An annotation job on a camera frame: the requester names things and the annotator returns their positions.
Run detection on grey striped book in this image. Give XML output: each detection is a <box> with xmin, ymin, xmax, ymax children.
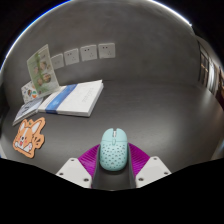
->
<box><xmin>12</xmin><ymin>96</ymin><xmax>44</xmax><ymax>127</ymax></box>

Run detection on mint green perforated computer mouse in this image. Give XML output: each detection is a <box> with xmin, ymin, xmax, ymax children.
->
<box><xmin>99</xmin><ymin>127</ymin><xmax>130</xmax><ymax>172</ymax></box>

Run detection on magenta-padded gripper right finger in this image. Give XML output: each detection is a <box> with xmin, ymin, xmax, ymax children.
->
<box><xmin>126</xmin><ymin>142</ymin><xmax>173</xmax><ymax>190</ymax></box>

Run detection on white sticker sheet card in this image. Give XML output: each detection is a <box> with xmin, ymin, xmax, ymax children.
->
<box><xmin>20</xmin><ymin>80</ymin><xmax>41</xmax><ymax>104</ymax></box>

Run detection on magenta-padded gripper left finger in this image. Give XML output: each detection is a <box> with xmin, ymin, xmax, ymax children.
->
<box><xmin>55</xmin><ymin>143</ymin><xmax>102</xmax><ymax>190</ymax></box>

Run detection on orange corgi-shaped mouse pad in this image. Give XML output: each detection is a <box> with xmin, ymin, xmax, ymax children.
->
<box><xmin>12</xmin><ymin>116</ymin><xmax>47</xmax><ymax>159</ymax></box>

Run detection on green food menu sign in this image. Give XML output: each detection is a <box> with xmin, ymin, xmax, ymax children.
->
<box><xmin>26</xmin><ymin>43</ymin><xmax>61</xmax><ymax>99</ymax></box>

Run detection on white book with blue band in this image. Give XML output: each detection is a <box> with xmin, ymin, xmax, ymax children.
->
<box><xmin>37</xmin><ymin>79</ymin><xmax>105</xmax><ymax>118</ymax></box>

